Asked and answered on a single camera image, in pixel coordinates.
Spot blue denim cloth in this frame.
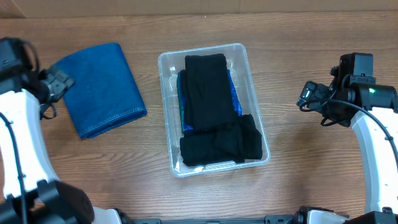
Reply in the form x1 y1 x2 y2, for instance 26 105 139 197
55 42 147 139

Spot clear plastic container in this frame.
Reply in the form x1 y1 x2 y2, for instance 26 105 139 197
158 43 271 177

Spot blue glitter cloth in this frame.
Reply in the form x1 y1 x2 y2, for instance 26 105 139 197
177 69 243 134

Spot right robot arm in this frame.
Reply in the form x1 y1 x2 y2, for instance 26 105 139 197
297 81 397 223

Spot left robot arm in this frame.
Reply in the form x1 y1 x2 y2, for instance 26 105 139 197
1 66 130 223

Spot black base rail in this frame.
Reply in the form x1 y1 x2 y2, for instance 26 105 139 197
130 205 352 224

